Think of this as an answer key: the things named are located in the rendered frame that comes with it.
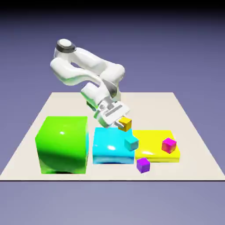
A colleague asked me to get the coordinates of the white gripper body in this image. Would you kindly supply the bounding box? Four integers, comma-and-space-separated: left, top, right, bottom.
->
95, 101, 130, 128

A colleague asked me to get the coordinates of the small orange cube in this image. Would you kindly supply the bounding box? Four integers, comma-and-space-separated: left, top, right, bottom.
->
118, 116, 132, 132

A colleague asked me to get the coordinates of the small cyan cube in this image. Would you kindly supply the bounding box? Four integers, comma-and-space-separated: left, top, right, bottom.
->
124, 135, 139, 152

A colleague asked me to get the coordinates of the small purple cube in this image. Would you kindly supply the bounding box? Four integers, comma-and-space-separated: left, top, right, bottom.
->
136, 157, 151, 174

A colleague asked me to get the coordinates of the small pink cube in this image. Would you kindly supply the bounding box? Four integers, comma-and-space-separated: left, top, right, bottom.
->
161, 137, 177, 154

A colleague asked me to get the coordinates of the large cyan box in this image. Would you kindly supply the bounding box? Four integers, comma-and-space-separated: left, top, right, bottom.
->
92, 127, 135, 165

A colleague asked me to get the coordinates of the large yellow box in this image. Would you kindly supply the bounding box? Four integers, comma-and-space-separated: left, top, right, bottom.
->
132, 129, 181, 163

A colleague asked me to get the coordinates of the large green box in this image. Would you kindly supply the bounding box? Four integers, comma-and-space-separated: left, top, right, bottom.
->
35, 115, 88, 175

